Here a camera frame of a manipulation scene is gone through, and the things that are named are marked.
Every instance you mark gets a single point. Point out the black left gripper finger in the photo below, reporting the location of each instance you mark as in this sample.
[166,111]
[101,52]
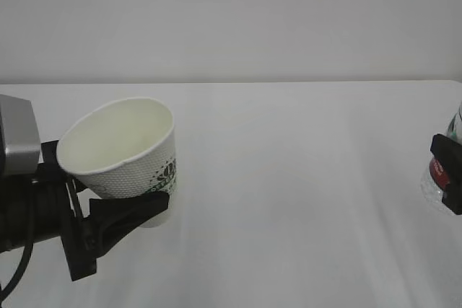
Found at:
[113,219]

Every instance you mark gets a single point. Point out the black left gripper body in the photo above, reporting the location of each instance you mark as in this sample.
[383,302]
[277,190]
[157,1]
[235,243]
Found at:
[57,213]

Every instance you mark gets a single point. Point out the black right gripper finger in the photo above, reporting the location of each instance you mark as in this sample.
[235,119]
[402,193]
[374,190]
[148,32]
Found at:
[448,153]
[452,198]

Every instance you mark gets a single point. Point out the clear water bottle red label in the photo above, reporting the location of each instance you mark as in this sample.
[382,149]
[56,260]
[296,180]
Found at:
[436,177]

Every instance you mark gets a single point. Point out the white paper cup green print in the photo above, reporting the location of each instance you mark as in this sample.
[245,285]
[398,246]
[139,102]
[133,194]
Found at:
[124,149]

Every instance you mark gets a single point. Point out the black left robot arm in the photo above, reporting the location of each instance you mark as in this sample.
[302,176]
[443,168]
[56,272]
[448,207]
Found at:
[17,220]

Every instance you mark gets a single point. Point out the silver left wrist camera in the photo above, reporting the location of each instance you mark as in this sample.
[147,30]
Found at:
[20,140]

